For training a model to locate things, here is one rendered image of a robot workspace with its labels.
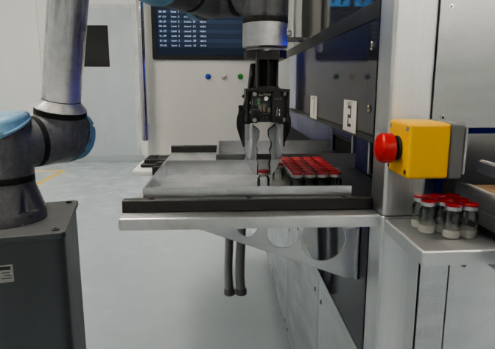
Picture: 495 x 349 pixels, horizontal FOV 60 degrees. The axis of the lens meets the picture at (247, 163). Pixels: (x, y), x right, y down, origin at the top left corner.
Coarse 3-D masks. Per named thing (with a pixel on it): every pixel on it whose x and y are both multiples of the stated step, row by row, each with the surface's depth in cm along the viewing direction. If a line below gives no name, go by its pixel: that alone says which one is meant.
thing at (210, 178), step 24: (168, 168) 95; (192, 168) 95; (216, 168) 95; (240, 168) 96; (264, 168) 96; (144, 192) 69; (168, 192) 70; (192, 192) 70; (216, 192) 70; (240, 192) 70; (264, 192) 70; (288, 192) 71; (312, 192) 71; (336, 192) 71
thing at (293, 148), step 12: (228, 144) 129; (240, 144) 129; (264, 144) 129; (288, 144) 130; (300, 144) 130; (312, 144) 130; (324, 144) 130; (216, 156) 103; (228, 156) 104; (240, 156) 104; (264, 156) 104; (288, 156) 104; (300, 156) 104; (312, 156) 105; (324, 156) 105; (336, 156) 105; (348, 156) 105
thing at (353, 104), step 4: (344, 100) 85; (348, 100) 82; (352, 100) 80; (344, 104) 85; (348, 104) 82; (352, 104) 80; (356, 104) 78; (344, 108) 85; (352, 108) 80; (356, 108) 78; (344, 112) 85; (348, 112) 82; (352, 112) 80; (356, 112) 78; (344, 116) 85; (352, 116) 80; (356, 116) 78; (344, 120) 85; (348, 120) 82; (352, 120) 80; (356, 120) 78; (344, 124) 85; (352, 124) 80; (356, 124) 78; (344, 128) 86; (348, 128) 82; (352, 128) 80; (352, 132) 80
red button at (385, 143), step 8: (376, 136) 58; (384, 136) 57; (392, 136) 56; (376, 144) 57; (384, 144) 56; (392, 144) 56; (376, 152) 57; (384, 152) 56; (392, 152) 56; (384, 160) 57; (392, 160) 57
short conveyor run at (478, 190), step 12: (480, 168) 63; (492, 168) 60; (456, 192) 65; (468, 192) 61; (480, 192) 59; (492, 192) 60; (480, 204) 59; (492, 204) 56; (480, 216) 59; (492, 216) 56; (480, 228) 59; (492, 228) 56; (492, 264) 56
